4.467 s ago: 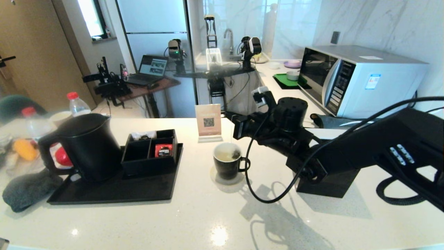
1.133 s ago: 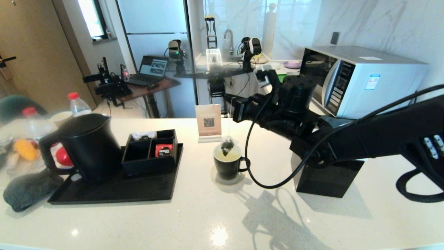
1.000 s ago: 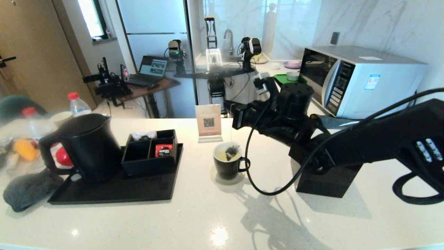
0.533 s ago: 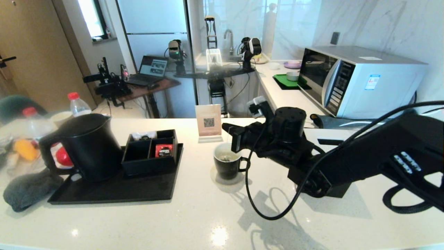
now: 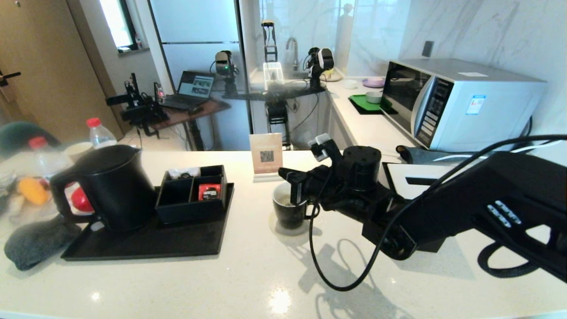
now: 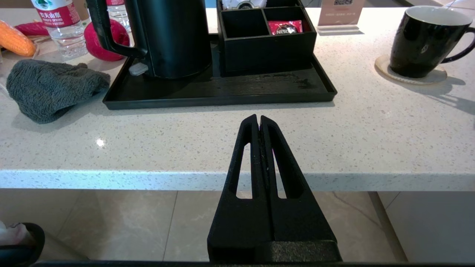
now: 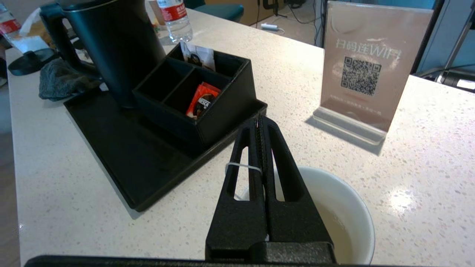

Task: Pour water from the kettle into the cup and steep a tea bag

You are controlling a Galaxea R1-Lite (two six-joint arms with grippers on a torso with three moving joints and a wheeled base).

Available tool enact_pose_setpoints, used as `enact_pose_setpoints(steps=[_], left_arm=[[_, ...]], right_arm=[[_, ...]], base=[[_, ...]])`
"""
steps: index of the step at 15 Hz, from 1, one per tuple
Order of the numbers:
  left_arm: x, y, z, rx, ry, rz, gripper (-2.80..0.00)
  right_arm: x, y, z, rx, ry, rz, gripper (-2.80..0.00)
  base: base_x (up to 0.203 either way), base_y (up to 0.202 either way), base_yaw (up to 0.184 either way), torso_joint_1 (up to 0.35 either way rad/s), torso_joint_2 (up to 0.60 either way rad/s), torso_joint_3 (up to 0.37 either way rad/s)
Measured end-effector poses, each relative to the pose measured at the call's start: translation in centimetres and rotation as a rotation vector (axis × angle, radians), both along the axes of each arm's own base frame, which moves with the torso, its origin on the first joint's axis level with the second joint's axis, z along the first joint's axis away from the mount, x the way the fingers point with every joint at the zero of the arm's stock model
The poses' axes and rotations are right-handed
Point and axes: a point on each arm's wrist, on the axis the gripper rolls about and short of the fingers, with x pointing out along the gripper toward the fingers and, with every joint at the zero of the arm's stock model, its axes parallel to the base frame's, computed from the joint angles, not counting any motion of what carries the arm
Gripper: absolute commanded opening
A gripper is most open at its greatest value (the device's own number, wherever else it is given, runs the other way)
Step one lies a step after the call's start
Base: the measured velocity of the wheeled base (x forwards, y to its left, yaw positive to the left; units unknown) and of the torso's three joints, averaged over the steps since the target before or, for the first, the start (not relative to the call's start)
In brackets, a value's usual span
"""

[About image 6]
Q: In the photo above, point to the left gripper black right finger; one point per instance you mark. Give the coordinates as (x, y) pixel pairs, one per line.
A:
(297, 218)

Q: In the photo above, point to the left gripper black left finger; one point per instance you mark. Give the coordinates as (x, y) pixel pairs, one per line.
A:
(241, 222)

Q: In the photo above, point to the black electric kettle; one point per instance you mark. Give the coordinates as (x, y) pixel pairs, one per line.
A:
(174, 37)

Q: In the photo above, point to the red Nescafe sachet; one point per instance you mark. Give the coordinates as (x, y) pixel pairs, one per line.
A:
(285, 27)

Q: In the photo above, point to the black rectangular serving tray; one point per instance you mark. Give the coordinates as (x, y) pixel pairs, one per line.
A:
(222, 92)

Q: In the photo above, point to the black compartment organizer box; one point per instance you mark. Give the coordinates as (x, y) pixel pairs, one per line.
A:
(267, 52)

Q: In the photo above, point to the round white coaster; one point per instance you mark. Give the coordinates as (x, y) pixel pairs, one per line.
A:
(382, 68)

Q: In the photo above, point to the QR code sign stand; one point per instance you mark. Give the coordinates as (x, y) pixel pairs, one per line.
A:
(341, 16)

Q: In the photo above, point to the black mug white inside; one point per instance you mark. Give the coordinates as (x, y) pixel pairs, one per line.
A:
(419, 44)

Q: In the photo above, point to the red rounded object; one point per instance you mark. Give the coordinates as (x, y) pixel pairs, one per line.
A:
(120, 42)

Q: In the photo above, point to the white wrapped packet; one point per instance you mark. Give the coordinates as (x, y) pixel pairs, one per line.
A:
(237, 4)

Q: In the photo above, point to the dark grey fuzzy cloth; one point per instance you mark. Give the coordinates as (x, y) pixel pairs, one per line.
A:
(52, 89)

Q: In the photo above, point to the clear plastic bottle red cap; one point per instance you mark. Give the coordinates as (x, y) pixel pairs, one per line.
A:
(63, 33)
(118, 13)

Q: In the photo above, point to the dark red chili pepper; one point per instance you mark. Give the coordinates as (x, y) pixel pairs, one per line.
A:
(33, 29)

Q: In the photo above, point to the orange rounded object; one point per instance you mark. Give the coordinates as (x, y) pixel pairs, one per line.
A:
(15, 40)

